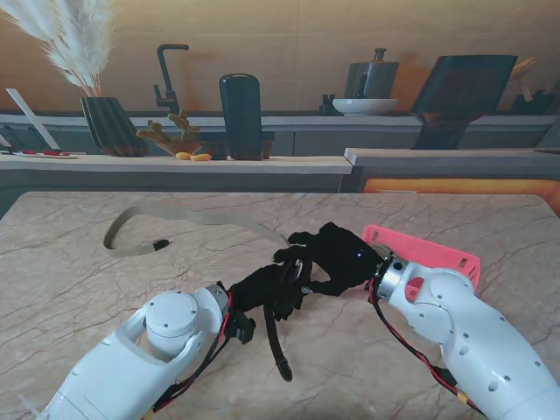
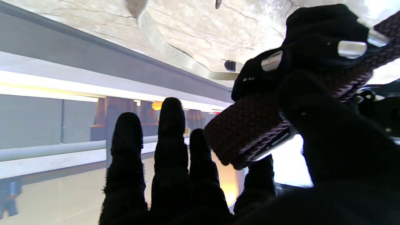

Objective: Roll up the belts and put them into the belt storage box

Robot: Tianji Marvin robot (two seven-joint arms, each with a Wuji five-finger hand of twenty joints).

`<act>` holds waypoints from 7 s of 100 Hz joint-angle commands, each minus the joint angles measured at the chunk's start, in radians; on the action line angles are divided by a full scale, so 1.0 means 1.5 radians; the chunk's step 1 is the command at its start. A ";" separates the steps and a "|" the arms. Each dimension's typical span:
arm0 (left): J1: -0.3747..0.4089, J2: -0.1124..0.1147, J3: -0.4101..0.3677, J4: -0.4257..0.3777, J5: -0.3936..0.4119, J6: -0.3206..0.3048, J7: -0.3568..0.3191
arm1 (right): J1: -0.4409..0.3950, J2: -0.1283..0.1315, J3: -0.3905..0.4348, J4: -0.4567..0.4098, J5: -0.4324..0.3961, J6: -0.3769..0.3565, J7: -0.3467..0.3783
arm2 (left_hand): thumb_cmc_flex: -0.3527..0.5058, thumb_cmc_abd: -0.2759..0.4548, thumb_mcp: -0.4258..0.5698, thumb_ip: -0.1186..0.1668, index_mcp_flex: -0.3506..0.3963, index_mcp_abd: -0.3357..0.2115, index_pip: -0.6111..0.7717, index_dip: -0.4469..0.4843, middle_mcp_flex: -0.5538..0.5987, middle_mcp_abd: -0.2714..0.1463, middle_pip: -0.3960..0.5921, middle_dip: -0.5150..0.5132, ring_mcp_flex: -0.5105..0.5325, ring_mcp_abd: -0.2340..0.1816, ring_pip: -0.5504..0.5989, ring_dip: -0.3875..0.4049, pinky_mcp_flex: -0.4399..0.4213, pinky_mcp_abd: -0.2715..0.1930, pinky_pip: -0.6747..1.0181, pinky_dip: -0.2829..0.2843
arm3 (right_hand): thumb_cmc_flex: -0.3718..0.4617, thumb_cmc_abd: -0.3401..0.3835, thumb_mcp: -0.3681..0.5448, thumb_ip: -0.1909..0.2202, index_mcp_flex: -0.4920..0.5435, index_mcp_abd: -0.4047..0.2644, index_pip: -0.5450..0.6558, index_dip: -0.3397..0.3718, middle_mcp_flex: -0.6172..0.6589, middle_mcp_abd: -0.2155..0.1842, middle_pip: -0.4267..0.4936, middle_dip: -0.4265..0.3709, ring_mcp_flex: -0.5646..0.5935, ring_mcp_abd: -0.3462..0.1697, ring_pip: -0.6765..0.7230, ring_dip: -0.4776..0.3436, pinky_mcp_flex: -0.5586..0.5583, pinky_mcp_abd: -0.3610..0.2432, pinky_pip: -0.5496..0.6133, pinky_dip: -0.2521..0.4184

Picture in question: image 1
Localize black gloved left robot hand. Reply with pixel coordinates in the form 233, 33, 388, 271
227, 257, 314, 323

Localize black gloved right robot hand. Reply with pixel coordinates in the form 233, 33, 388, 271
273, 221, 386, 298

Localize dark brown belt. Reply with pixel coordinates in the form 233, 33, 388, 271
261, 257, 315, 382

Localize pink plastic storage basket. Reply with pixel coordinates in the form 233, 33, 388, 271
360, 225, 481, 303

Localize grey back counter cabinets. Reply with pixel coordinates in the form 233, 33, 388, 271
0, 111, 560, 157

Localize raised counter orange glow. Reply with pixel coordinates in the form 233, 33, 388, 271
343, 147, 560, 194

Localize white speckled bowl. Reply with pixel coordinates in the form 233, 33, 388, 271
331, 97, 400, 117

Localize cactus plants in bowl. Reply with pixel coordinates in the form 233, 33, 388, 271
135, 108, 205, 157

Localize tall black cylinder container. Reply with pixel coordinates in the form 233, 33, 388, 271
218, 73, 265, 161

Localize grey pot with lid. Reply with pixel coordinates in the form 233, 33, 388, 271
345, 47, 400, 100

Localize dark ribbed vase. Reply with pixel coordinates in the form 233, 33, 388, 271
80, 95, 148, 158

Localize black kitchen faucet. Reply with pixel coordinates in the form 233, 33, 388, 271
152, 43, 191, 116

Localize dark utensil holder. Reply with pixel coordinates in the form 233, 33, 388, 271
511, 89, 560, 116

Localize plate with red food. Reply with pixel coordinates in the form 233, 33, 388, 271
11, 149, 82, 159

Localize wooden kitchen utensils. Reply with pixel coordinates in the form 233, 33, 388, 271
509, 56, 540, 101

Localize white leaning board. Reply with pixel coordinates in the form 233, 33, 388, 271
4, 87, 61, 151

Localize white pampas grass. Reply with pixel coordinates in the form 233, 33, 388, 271
0, 0, 119, 100

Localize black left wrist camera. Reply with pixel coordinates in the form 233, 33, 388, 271
231, 312, 258, 346

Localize left arm red black cables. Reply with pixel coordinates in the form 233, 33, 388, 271
148, 290, 234, 415

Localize arm red black cables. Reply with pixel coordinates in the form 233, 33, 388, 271
369, 279, 487, 417
148, 290, 234, 415

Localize right arm red black cables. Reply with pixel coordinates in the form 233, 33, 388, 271
369, 279, 487, 417

